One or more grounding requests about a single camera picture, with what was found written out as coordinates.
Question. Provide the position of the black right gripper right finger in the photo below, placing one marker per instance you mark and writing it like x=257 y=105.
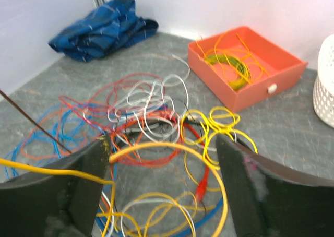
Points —
x=268 y=199

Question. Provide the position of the rounded white perforated basket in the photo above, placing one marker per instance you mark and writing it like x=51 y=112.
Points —
x=323 y=86

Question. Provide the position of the blue plaid cloth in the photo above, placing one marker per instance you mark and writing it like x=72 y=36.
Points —
x=110 y=27

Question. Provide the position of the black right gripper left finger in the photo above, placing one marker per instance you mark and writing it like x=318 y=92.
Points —
x=34 y=204

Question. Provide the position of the orange plastic box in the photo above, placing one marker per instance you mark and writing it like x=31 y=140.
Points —
x=243 y=68

